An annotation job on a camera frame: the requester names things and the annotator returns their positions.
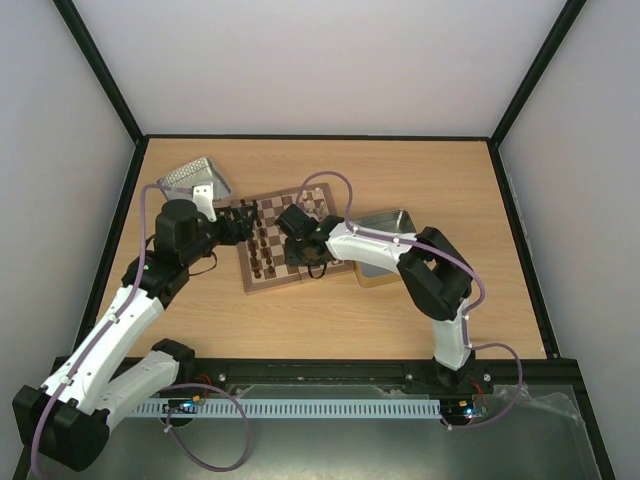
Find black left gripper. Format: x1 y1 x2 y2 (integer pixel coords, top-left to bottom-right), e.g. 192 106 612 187
182 205 258 266

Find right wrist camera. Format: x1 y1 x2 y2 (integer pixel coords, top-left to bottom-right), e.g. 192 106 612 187
275 204 319 240

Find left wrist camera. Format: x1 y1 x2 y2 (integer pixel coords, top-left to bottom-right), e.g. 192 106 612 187
192 182 217 222

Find light blue cable duct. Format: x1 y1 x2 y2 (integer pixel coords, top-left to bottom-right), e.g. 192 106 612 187
129 398 441 420

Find gold tin box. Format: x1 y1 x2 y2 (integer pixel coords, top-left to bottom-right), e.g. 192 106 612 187
353 209 416 288

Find row of dark chess pieces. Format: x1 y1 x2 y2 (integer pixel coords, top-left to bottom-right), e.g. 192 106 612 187
239 199 279 285

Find silver embossed tin lid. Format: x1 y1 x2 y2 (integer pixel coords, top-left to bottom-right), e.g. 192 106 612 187
156 156 232 202

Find wooden chess board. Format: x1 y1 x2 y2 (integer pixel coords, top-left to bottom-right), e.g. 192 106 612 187
231 183 353 294

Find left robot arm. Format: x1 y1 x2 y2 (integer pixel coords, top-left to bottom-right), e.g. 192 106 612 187
12 198 257 475

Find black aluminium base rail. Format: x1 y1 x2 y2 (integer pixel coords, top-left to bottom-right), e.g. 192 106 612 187
49 355 581 396

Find black enclosure frame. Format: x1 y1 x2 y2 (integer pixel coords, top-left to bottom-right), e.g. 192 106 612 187
53 1 615 479

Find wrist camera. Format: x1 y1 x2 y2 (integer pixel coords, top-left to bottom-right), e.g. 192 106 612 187
275 204 319 240
192 182 217 222

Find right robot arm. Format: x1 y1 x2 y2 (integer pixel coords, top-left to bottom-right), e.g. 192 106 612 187
275 209 474 392

